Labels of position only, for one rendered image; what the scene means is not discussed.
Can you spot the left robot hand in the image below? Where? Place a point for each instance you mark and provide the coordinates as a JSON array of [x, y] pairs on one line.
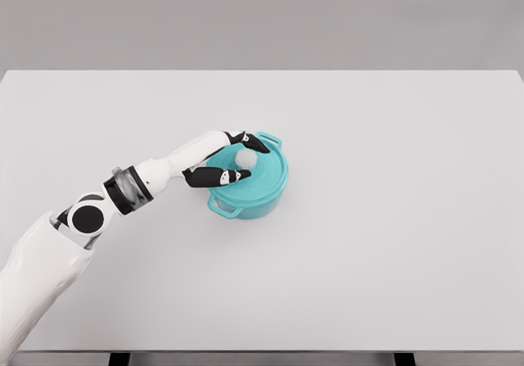
[[202, 147]]

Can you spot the teal pot lid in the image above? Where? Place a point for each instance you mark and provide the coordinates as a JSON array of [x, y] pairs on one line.
[[266, 169]]

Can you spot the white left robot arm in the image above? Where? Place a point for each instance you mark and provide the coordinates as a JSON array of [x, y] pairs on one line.
[[49, 259]]

